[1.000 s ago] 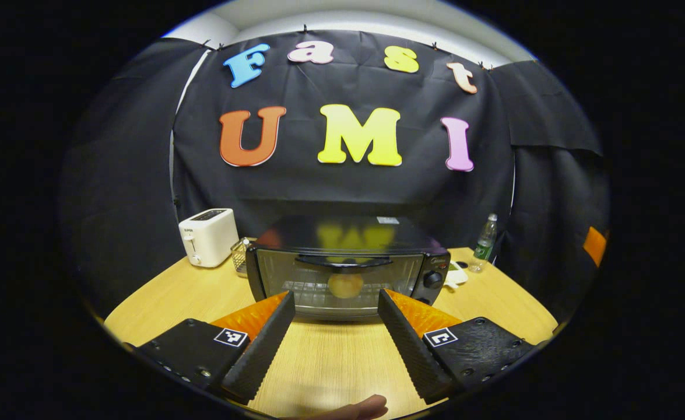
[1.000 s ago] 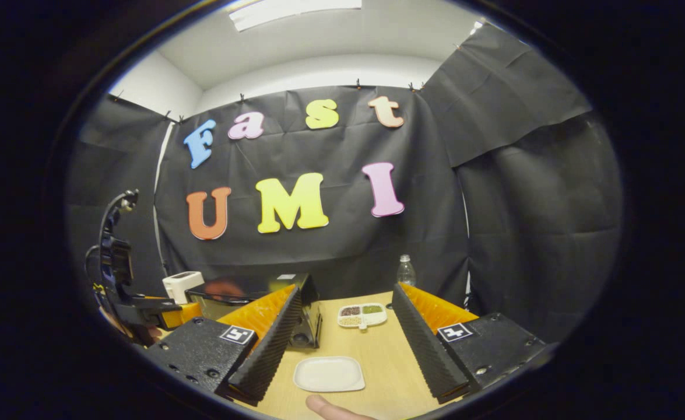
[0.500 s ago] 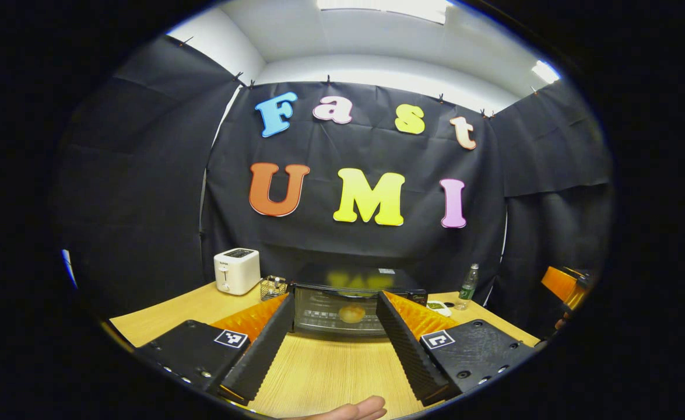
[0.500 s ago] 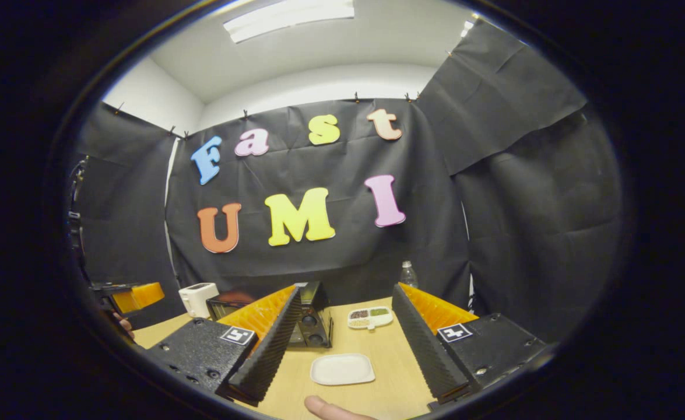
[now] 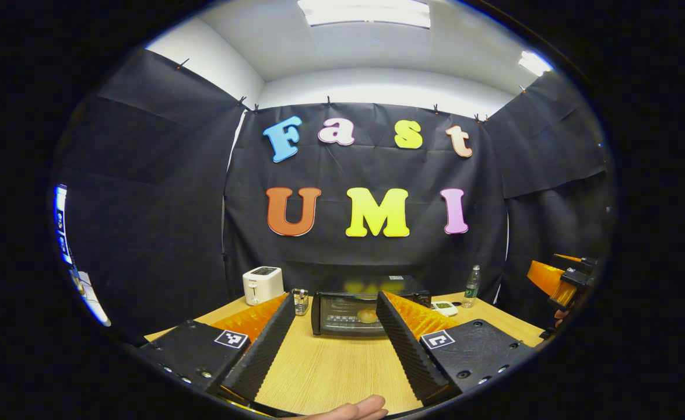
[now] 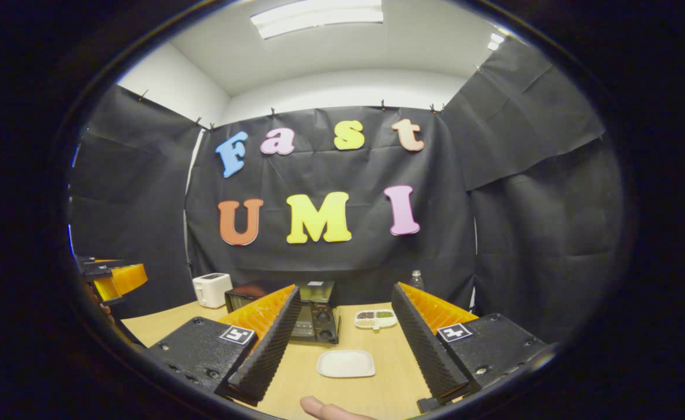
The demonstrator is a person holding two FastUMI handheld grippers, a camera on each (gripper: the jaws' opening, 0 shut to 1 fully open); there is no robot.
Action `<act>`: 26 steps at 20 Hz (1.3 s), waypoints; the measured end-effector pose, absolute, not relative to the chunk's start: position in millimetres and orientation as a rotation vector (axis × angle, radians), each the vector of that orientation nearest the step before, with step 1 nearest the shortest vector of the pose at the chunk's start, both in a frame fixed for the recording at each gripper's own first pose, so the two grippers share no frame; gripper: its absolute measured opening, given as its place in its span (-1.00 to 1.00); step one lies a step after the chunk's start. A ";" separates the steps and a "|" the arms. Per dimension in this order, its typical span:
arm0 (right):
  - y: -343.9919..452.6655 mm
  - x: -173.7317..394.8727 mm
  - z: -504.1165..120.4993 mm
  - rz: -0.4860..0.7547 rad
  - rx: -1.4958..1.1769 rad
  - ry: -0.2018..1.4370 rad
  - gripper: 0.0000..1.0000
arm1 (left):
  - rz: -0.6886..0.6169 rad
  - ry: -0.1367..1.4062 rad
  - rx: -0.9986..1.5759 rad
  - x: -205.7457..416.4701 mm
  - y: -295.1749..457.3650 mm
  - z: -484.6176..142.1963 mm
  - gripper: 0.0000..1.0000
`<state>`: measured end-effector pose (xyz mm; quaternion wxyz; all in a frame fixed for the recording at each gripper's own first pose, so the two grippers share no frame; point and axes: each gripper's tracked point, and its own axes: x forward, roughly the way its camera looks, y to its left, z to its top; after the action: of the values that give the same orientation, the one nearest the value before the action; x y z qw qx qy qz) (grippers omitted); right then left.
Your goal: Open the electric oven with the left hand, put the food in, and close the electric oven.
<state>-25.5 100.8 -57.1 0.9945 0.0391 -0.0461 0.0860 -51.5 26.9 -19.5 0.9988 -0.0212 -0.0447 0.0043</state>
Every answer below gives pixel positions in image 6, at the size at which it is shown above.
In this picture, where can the large ceiling light panel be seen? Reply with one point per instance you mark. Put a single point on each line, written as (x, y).
(318, 17)

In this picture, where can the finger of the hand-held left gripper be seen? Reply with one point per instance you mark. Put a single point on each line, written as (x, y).
(126, 279)
(100, 261)

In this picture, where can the white square plate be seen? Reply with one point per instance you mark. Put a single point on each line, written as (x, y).
(345, 364)

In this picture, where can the black electric oven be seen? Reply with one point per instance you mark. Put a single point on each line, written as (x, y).
(319, 318)

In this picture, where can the white divided dish with beans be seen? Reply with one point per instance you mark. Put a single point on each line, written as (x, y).
(375, 319)

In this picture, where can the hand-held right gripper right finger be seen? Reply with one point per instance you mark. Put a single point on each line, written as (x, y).
(424, 350)

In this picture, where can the clear green-label water bottle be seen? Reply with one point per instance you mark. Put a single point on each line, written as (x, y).
(417, 281)

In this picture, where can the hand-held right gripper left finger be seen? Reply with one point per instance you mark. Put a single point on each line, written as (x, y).
(266, 350)

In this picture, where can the black backdrop cloth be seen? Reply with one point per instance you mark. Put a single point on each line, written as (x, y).
(523, 245)

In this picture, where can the white toaster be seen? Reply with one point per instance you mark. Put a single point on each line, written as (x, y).
(211, 290)

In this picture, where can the small ceiling light panel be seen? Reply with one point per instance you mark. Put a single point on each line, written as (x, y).
(496, 41)

